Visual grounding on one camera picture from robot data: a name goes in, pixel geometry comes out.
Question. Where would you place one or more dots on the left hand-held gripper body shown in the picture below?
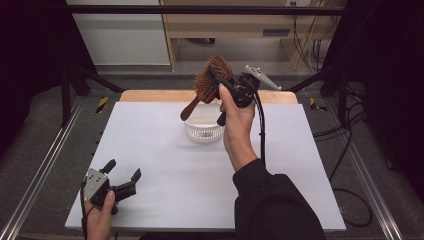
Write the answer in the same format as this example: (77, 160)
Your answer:
(100, 190)

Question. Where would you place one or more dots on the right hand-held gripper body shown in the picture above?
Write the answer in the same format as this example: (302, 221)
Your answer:
(245, 90)

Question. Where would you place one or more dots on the brown wooden hairbrush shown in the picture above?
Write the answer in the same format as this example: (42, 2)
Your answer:
(204, 87)

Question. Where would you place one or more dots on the white plastic basket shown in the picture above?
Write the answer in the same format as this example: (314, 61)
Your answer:
(201, 134)

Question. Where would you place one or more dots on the person's left hand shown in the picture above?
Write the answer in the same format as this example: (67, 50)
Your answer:
(100, 223)

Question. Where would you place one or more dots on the person's right hand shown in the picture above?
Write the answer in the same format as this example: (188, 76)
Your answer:
(238, 126)

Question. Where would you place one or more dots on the light wooden desk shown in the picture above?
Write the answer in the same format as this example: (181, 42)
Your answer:
(226, 25)

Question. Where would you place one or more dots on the yellow black floor tape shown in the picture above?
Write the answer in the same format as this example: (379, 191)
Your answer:
(102, 104)
(313, 104)

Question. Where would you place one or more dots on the wooden board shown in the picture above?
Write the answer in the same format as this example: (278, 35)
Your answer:
(156, 96)

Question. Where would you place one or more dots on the person's black clothing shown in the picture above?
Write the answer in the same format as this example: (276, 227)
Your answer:
(186, 237)

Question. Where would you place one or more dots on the white cabinet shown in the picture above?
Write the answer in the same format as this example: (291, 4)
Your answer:
(126, 40)

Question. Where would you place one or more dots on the black curtain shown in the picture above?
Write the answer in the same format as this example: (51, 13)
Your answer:
(30, 50)
(393, 83)

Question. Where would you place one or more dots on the aluminium floor rail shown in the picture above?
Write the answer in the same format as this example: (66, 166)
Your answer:
(376, 200)
(33, 186)

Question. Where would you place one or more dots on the black metal frame stand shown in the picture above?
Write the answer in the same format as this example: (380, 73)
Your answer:
(65, 100)
(342, 100)

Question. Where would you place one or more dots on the black horizontal frame bar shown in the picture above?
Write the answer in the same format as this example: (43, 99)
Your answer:
(166, 10)

